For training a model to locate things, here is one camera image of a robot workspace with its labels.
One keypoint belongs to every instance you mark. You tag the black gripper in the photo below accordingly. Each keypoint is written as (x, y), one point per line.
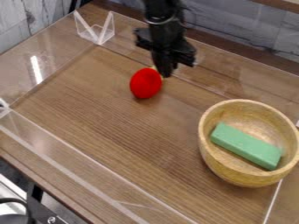
(167, 55)

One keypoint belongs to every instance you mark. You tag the red toy fruit green stem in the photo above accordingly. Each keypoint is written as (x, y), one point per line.
(145, 83)

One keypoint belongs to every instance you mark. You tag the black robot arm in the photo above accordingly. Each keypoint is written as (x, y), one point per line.
(163, 38)

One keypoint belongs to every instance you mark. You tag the wooden bowl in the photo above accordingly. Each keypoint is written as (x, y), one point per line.
(267, 124)

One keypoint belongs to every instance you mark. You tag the green rectangular block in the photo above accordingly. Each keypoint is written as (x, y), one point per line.
(253, 150)

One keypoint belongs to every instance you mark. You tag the clear acrylic corner bracket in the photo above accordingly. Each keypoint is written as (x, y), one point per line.
(99, 34)

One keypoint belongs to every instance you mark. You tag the clear acrylic tray wall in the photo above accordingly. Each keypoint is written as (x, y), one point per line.
(97, 193)

